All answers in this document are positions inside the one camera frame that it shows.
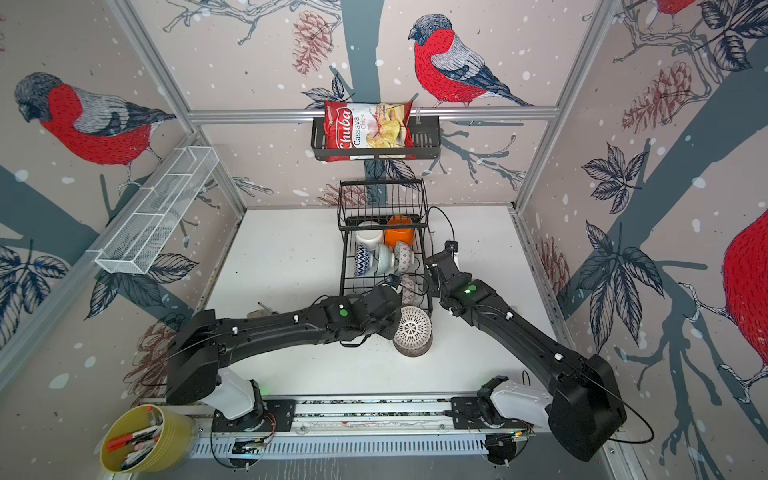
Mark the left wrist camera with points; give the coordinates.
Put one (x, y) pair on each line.
(393, 280)

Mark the orange white patterned bowl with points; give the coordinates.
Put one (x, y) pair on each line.
(363, 260)

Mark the black wire dish rack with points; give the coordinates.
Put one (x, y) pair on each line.
(378, 201)

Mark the blue patterned bowl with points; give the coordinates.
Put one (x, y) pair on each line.
(412, 289)

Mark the grey green patterned bowl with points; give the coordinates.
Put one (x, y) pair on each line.
(405, 257)

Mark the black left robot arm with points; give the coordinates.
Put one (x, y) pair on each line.
(200, 356)

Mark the black wall shelf basket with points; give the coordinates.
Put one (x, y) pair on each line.
(425, 135)

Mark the white ceramic bowl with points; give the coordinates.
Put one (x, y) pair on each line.
(369, 235)

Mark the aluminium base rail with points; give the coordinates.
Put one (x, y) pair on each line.
(496, 424)

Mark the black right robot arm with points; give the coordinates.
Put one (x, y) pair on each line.
(586, 407)

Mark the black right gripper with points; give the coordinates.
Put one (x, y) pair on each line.
(465, 276)

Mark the teal concentric pattern bowl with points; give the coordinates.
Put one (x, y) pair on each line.
(384, 259)

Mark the white brown dotted bowl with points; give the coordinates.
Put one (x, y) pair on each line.
(414, 335)

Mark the white wire mesh basket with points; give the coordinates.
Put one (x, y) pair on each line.
(141, 238)

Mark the yellow pen cup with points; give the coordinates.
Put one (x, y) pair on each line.
(148, 439)

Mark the orange plastic bowl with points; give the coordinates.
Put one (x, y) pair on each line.
(400, 229)

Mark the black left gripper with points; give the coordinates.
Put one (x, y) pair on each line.
(394, 317)

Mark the red cassava chips bag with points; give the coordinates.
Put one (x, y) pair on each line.
(356, 126)

